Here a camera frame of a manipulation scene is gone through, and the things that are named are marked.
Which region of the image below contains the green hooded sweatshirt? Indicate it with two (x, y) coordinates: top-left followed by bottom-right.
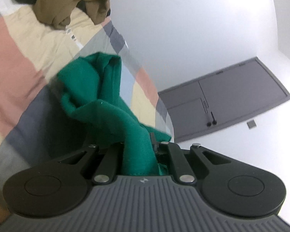
(57, 52), (171, 176)

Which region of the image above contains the pastel patchwork bed cover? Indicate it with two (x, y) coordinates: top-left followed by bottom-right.
(0, 0), (174, 224)

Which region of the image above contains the brown garment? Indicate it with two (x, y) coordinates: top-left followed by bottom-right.
(33, 0), (110, 30)

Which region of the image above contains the small grey wall plate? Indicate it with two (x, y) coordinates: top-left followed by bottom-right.
(247, 119), (257, 129)

